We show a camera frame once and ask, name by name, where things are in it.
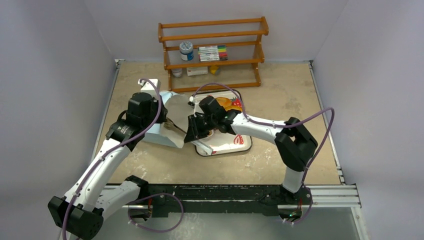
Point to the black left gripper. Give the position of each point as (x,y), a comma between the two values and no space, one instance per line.
(162,117)

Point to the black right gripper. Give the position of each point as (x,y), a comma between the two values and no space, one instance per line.
(193,129)

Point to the orange bagel fake bread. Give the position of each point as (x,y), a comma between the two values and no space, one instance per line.
(226,103)

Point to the metal tongs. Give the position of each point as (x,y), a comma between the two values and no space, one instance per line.
(173,127)

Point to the light blue paper bag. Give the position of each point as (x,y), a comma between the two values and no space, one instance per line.
(178,112)

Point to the glazed ring fake donut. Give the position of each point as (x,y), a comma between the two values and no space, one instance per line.
(236,107)

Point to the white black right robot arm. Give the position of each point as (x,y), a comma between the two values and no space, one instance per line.
(295,144)

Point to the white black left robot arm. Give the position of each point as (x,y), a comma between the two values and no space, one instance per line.
(83,209)

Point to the strawberry print white tray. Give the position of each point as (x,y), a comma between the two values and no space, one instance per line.
(224,143)

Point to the small yellow object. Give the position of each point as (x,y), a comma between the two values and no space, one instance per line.
(215,70)

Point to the white red small box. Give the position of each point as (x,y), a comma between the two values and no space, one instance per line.
(195,71)

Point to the small white jar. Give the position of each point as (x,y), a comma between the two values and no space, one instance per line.
(177,72)

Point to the set of coloured markers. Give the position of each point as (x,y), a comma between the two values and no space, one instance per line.
(212,53)

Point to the blue paint jar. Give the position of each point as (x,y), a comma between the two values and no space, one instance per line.
(186,50)

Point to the orange wooden shelf rack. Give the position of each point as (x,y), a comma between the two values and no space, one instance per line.
(242,37)

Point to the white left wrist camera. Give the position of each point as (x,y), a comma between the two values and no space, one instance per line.
(150,86)

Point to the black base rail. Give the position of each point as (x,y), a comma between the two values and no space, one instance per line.
(269,200)

